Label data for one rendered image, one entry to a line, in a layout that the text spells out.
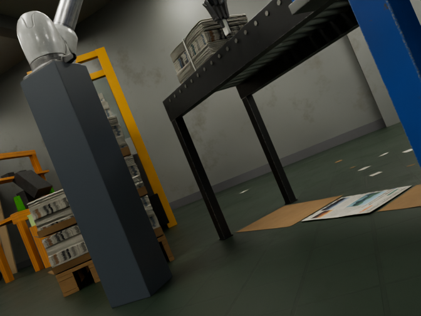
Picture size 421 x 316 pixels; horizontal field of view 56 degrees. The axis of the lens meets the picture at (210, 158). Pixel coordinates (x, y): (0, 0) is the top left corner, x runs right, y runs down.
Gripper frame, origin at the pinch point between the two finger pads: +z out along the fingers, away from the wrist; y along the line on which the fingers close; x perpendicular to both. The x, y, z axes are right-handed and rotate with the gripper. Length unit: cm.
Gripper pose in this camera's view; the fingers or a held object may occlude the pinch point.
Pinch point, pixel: (225, 27)
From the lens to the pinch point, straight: 188.3
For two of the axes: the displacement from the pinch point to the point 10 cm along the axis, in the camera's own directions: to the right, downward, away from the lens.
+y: -7.9, 3.2, -5.2
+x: 4.7, -2.2, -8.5
